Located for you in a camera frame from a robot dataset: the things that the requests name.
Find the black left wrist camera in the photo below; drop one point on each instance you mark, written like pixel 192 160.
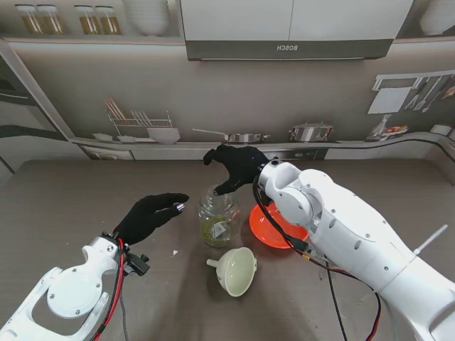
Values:
pixel 138 264

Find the cream plastic funnel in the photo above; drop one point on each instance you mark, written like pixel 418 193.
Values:
pixel 236 277

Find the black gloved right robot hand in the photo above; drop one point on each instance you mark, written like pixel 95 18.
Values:
pixel 241 163

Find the orange plastic bowl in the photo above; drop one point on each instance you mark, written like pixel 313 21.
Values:
pixel 263 227

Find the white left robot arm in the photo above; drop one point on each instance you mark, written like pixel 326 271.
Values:
pixel 74 295

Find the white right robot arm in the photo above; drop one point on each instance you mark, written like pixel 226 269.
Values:
pixel 337 220

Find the white Bosch dishwasher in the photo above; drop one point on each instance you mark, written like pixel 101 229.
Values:
pixel 106 89

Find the green mung beans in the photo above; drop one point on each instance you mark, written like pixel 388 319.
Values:
pixel 211 236

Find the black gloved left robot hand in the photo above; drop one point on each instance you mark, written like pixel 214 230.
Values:
pixel 142 220

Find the clear glass jar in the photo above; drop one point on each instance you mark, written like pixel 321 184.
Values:
pixel 218 223

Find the white zip tie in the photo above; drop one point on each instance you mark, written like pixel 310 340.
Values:
pixel 432 239

